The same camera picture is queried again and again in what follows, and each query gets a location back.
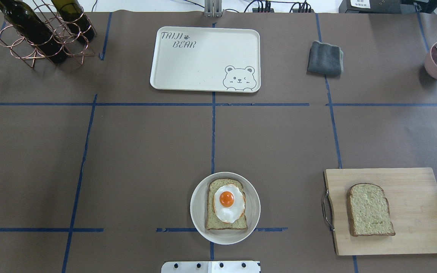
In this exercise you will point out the bread slice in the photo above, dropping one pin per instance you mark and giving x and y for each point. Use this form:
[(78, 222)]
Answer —
[(212, 222), (368, 211)]

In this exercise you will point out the fried egg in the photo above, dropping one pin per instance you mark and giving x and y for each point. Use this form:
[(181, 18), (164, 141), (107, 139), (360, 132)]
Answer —
[(229, 203)]

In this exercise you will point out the white round plate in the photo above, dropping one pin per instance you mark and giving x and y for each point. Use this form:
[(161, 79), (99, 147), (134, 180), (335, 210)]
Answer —
[(198, 210)]

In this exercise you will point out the white bear serving tray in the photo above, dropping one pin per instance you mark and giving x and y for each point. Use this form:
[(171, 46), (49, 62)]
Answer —
[(206, 59)]

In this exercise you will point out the grey folded cloth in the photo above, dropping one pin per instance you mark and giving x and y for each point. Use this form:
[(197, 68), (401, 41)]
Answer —
[(325, 59)]

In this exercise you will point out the dark wine bottle right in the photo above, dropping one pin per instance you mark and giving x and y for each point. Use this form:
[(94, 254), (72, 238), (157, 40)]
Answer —
[(76, 20)]

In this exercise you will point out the dark wine bottle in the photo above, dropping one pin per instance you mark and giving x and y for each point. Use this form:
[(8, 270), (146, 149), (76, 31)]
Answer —
[(27, 23), (76, 20)]

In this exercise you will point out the wooden cutting board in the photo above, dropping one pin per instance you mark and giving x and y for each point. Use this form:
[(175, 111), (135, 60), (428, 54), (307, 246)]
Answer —
[(412, 196)]

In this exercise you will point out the dark wine bottle left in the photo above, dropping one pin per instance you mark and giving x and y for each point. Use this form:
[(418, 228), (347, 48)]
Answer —
[(27, 23)]

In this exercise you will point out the aluminium frame post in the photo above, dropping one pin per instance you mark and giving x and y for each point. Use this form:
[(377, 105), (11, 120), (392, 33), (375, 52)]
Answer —
[(213, 8)]

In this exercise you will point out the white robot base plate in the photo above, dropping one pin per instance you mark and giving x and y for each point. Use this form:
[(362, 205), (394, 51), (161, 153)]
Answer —
[(232, 266)]

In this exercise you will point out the copper wire bottle rack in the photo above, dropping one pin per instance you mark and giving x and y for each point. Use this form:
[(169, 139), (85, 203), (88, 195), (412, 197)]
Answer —
[(55, 32)]

